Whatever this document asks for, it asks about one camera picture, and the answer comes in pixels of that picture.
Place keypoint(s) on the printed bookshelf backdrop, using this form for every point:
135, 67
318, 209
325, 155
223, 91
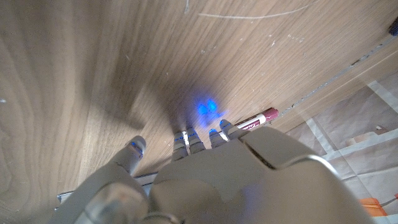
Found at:
357, 140

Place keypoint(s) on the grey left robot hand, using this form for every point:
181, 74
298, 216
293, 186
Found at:
233, 186

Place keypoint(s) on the maroon and white marker pen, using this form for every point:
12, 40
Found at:
258, 119

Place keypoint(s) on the white puzzle piece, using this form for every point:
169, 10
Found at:
185, 138

